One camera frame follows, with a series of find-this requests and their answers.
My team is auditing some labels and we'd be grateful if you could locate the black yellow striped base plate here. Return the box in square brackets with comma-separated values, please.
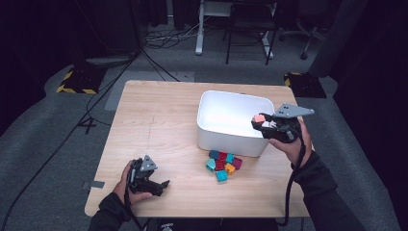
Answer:
[283, 71, 327, 99]
[56, 65, 107, 95]

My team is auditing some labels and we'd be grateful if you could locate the grey tape strip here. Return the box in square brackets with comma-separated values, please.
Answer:
[82, 180, 106, 191]

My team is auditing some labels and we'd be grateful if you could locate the grey stand foot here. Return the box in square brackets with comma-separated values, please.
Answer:
[85, 55, 139, 68]

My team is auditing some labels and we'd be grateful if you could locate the long black floor cable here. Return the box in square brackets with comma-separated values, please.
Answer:
[0, 47, 142, 230]

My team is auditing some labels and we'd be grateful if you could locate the person's dark clothing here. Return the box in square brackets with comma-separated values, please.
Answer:
[145, 217, 280, 231]

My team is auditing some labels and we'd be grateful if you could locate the bundle of floor cables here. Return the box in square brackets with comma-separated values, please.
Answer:
[142, 18, 201, 50]

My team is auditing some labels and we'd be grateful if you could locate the hand-held gripper cable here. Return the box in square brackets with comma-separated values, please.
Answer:
[124, 186, 145, 230]
[277, 119, 307, 227]

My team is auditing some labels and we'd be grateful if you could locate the person's left hand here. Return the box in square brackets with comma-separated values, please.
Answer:
[113, 160, 153, 205]

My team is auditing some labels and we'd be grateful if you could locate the person's right hand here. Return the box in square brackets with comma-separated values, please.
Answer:
[268, 118, 314, 167]

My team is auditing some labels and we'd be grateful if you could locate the left hand-held gripper cable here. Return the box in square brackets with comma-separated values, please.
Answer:
[124, 186, 145, 230]

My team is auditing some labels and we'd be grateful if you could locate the white desk frame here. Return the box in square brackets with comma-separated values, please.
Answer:
[194, 0, 278, 61]

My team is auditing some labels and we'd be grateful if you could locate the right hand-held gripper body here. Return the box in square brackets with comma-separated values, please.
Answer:
[268, 102, 316, 144]

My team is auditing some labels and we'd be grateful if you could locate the black chair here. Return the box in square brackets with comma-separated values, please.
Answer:
[223, 0, 279, 66]

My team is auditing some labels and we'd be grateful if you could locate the right hand-held gripper cable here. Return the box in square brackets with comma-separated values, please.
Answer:
[277, 119, 307, 227]

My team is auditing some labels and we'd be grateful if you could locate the office chair wheeled base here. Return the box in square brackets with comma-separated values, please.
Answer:
[278, 15, 328, 61]

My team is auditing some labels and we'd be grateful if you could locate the grey curtain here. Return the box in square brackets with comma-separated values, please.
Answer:
[307, 0, 370, 78]

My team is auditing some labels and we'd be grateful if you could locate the white plastic bin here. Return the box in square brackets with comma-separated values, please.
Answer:
[195, 90, 276, 159]

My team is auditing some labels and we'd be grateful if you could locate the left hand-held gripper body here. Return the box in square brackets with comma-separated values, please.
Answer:
[127, 155, 159, 195]

